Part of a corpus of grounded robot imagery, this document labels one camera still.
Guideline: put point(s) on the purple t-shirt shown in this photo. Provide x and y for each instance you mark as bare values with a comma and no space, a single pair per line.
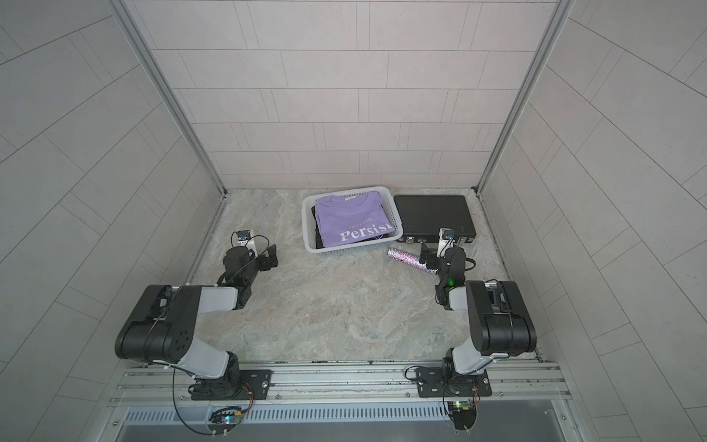
345,220

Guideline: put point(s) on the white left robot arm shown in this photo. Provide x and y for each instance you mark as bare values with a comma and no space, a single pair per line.
161,329

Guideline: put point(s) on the black hard case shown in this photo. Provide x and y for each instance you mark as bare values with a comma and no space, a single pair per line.
423,216

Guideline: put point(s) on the white plastic laundry basket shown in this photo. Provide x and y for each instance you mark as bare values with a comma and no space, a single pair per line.
389,207

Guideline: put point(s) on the purple glitter bottle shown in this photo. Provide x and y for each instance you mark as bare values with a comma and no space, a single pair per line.
409,259

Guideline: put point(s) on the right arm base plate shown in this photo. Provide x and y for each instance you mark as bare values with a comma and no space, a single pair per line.
436,382

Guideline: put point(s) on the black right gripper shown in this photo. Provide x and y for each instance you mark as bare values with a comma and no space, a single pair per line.
431,256

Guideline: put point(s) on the circuit board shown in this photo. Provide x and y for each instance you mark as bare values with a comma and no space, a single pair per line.
224,420
462,414

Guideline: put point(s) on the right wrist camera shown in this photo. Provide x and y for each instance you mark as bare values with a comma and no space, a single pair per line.
445,238

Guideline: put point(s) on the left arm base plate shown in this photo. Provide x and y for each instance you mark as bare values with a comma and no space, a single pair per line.
247,385

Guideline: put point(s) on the black t-shirt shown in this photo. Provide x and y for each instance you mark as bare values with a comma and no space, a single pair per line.
318,239

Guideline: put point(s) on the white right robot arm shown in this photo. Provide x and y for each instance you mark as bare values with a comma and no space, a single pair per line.
499,323

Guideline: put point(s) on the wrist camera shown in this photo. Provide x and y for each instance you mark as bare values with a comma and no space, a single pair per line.
244,238
445,238

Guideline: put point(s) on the aluminium mounting rail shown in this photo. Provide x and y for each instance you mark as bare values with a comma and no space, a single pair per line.
384,382

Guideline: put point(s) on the left circuit board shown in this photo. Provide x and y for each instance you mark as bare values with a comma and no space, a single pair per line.
224,420

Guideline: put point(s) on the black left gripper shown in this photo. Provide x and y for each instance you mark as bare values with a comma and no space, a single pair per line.
259,261

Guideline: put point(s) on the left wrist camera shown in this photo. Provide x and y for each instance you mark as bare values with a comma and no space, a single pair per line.
244,238

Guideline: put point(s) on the right circuit board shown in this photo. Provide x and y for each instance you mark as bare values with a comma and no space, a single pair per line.
462,414

